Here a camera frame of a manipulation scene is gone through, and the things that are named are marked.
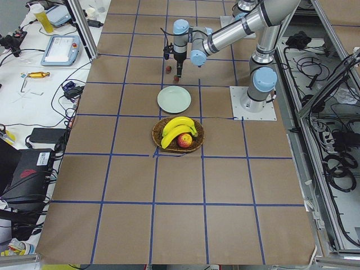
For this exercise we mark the aluminium frame post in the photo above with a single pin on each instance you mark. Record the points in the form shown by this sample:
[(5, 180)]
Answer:
[(76, 12)]

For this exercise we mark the blue teach pendant far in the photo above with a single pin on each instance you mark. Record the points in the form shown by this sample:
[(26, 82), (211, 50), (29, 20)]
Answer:
[(58, 15)]

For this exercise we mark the blue teach pendant near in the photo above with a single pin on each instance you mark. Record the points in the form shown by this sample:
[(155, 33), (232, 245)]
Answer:
[(62, 50)]

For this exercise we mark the blue teach pendant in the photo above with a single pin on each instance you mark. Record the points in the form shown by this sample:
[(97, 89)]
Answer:
[(58, 15), (62, 50)]

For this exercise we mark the yellow banana bunch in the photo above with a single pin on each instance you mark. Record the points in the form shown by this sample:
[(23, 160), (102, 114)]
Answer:
[(175, 127)]

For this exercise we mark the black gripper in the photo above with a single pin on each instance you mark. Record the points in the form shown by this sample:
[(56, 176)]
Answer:
[(179, 57)]

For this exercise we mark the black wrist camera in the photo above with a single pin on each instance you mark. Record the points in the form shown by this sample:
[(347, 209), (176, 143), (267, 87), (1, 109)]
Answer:
[(167, 51)]

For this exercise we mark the yellow drink bottle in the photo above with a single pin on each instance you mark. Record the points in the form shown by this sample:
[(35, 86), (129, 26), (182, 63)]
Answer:
[(39, 12)]

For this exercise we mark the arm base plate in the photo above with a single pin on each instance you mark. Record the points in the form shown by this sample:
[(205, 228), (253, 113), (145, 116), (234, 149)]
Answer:
[(244, 108), (226, 20)]

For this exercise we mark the black laptop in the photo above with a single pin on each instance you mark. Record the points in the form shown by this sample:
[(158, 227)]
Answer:
[(25, 173)]

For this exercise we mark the brown wicker basket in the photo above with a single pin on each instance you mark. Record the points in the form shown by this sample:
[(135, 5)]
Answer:
[(173, 147)]

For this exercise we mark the red yellow apple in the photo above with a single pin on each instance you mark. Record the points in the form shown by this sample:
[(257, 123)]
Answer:
[(184, 140)]

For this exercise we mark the light green plate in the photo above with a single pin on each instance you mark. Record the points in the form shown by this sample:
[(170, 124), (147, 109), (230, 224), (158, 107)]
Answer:
[(174, 99)]

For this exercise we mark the black power adapter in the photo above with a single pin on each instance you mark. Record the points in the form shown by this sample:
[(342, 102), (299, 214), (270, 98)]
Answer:
[(46, 135)]

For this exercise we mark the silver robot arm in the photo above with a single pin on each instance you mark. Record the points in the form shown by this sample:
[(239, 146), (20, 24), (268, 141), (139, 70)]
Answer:
[(198, 43)]

